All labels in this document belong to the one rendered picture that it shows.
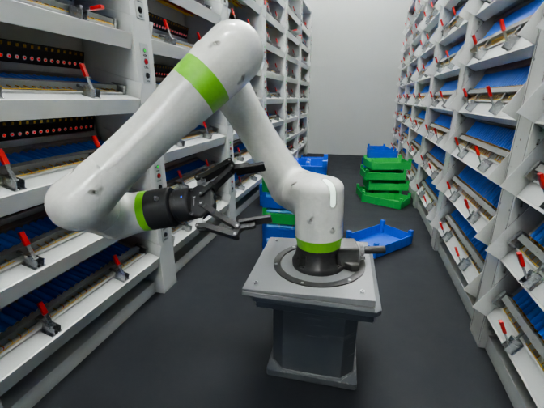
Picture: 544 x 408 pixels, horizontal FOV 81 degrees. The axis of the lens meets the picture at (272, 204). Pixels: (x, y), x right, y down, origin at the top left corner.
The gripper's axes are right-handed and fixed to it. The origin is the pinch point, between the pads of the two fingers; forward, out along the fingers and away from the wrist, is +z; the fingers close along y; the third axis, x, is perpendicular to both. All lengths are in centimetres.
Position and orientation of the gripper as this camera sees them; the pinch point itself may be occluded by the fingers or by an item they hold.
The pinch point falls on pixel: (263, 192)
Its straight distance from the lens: 72.8
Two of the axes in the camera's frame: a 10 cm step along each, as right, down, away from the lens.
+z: 9.9, -1.6, -0.5
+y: 1.2, 8.8, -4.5
